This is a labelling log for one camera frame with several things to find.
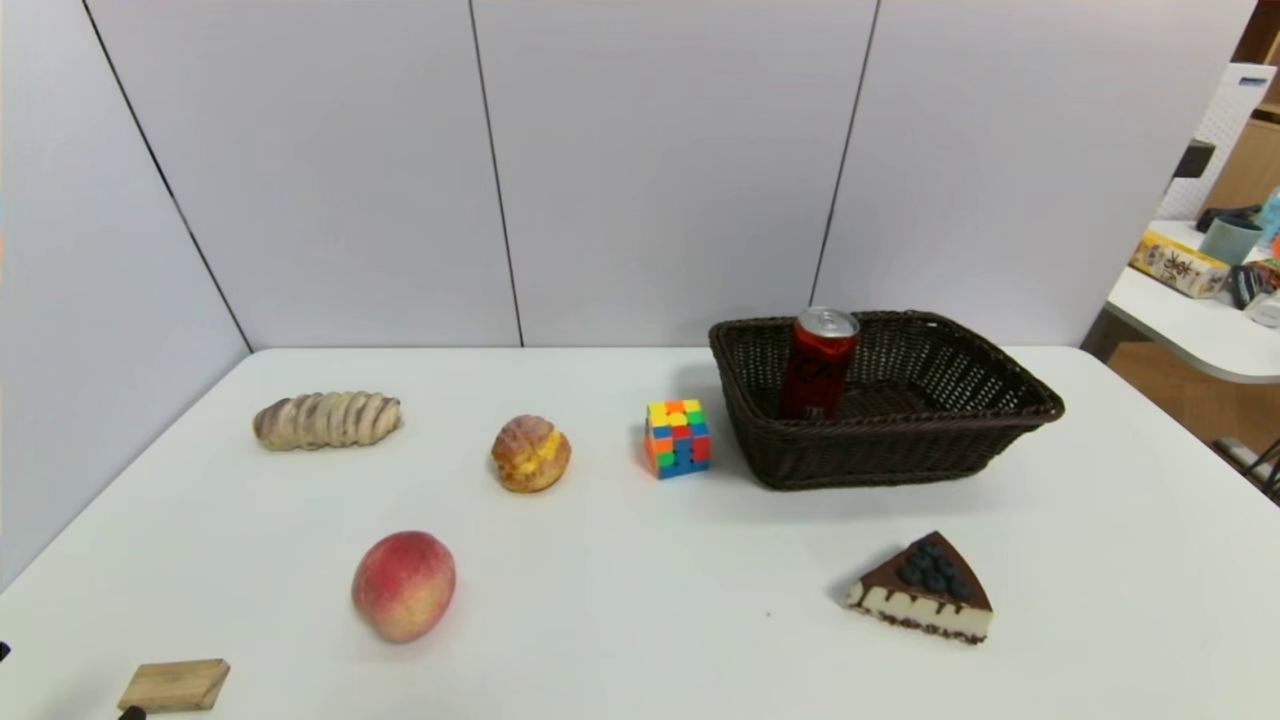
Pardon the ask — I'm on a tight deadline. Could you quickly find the red soda can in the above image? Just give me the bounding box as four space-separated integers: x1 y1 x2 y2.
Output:
779 306 861 423

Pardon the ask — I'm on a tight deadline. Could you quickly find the brown wicker basket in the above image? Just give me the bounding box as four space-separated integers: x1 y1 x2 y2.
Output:
709 309 1067 492

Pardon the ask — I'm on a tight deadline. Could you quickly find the multicoloured puzzle cube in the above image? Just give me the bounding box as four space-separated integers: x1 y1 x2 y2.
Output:
644 398 713 481

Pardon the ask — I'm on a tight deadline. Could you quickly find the golden cream puff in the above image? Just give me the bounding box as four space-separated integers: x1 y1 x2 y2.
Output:
490 414 573 494

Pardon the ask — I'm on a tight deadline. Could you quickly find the twisted striped bread loaf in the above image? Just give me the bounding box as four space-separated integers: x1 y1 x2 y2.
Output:
252 391 403 452

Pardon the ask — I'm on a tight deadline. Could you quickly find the pink yellow peach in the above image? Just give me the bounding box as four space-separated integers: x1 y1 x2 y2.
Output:
351 530 458 644

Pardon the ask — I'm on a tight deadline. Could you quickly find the chocolate blueberry cake slice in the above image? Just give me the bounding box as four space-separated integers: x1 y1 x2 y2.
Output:
846 530 995 646

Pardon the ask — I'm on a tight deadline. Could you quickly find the yellow printed box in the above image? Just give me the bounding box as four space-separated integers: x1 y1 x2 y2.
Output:
1130 231 1231 300

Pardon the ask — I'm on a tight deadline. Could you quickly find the white side table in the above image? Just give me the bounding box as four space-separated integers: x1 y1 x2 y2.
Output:
1085 220 1280 385

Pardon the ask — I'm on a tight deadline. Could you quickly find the wooden block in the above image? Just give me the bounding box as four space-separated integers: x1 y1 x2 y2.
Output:
117 658 231 713

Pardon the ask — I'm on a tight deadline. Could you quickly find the teal cup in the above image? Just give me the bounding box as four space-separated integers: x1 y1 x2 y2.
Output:
1199 216 1264 266

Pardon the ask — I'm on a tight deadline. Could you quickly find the black striped item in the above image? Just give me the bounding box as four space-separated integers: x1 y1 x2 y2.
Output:
1230 262 1276 309

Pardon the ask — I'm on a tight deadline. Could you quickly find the wooden cabinet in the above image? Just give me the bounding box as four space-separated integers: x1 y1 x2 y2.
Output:
1205 118 1280 213

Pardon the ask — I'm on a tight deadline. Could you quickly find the perforated pegboard panel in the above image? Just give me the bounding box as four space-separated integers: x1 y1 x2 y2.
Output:
1160 62 1278 223

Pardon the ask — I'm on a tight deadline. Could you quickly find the black wall device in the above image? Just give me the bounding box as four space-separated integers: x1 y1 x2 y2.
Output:
1173 140 1218 181

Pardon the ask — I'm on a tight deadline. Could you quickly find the dark chair frame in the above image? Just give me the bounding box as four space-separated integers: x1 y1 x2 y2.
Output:
1215 437 1280 503

